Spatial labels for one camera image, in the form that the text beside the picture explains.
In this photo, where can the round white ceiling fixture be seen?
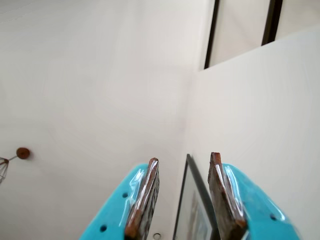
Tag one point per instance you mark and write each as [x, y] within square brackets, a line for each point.
[157, 235]

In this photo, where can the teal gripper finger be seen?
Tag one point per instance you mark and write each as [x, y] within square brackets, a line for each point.
[112, 212]
[262, 220]

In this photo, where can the black framed picture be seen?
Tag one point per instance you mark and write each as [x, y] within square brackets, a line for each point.
[192, 200]

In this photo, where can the dark vertical frame bar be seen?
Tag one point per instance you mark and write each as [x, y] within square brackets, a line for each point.
[212, 32]
[272, 20]

